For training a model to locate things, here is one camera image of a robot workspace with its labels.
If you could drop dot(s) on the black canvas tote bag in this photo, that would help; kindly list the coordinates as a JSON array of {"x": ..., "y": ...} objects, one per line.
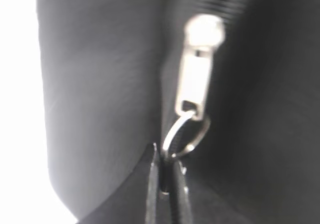
[{"x": 110, "y": 70}]

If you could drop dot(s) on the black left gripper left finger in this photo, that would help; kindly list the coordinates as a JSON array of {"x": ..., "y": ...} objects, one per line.
[{"x": 153, "y": 188}]

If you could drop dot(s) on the silver zipper pull with ring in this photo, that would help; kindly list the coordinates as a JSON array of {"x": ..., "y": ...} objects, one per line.
[{"x": 203, "y": 34}]

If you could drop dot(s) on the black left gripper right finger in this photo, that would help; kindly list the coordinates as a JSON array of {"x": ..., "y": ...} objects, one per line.
[{"x": 178, "y": 192}]

